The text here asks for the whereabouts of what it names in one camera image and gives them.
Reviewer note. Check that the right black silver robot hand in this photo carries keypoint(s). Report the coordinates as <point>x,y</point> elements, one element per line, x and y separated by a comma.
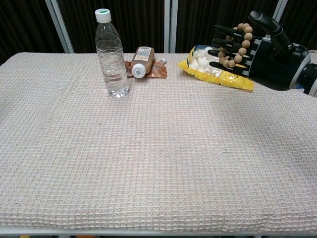
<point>270,67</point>

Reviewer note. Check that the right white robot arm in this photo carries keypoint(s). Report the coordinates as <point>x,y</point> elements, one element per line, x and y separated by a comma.
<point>310,79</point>

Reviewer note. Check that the yellow marshmallow bag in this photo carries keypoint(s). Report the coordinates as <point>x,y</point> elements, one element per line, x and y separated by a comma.
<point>223,77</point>

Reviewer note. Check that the black curtain panel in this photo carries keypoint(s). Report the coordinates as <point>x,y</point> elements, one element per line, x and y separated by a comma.
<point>198,22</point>
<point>302,19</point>
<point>22,24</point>
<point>81,24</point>

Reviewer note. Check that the copper foil spout pouch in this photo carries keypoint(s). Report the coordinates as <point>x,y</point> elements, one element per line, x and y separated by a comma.
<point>158,72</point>

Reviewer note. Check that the brown bottle with white cap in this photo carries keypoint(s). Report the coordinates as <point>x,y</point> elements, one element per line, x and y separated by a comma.
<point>142,59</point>

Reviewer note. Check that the beige waffle table cloth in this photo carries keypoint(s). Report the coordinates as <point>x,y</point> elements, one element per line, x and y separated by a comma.
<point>148,148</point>

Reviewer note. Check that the clear plastic water bottle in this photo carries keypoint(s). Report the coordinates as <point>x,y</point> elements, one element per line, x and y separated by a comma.
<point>112,62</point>

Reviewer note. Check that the aluminium frame post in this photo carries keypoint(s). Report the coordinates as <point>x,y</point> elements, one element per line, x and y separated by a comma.
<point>171,24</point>
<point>59,27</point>
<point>281,7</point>

